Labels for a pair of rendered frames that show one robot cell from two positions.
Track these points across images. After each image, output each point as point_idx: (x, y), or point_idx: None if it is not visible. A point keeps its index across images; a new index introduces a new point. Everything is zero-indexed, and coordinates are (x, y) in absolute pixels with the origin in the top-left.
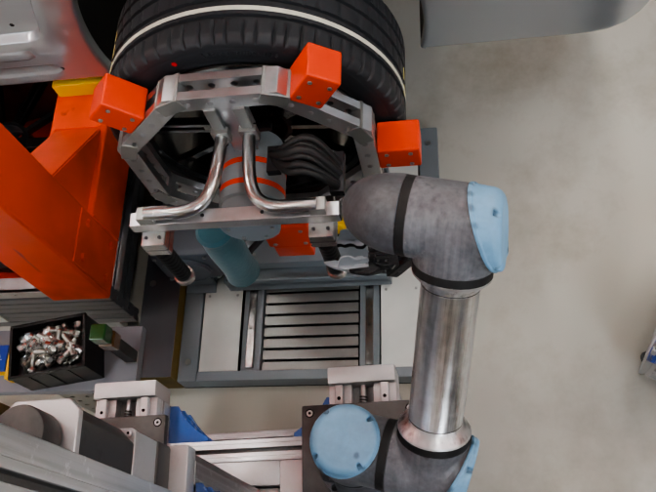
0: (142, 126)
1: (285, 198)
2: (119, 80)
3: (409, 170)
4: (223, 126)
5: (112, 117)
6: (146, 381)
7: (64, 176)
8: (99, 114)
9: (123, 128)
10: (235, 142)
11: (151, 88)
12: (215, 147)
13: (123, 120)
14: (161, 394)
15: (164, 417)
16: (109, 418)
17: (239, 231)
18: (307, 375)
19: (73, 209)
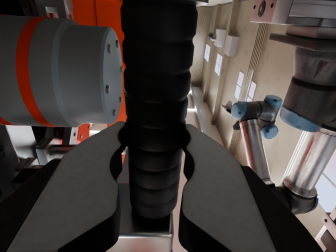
0: (77, 129)
1: (25, 75)
2: (61, 144)
3: None
4: None
5: (85, 133)
6: (268, 23)
7: (85, 23)
8: (88, 133)
9: (83, 123)
10: (29, 133)
11: (42, 135)
12: None
13: (82, 132)
14: (287, 4)
15: (316, 50)
16: (286, 43)
17: (117, 65)
18: None
19: (105, 11)
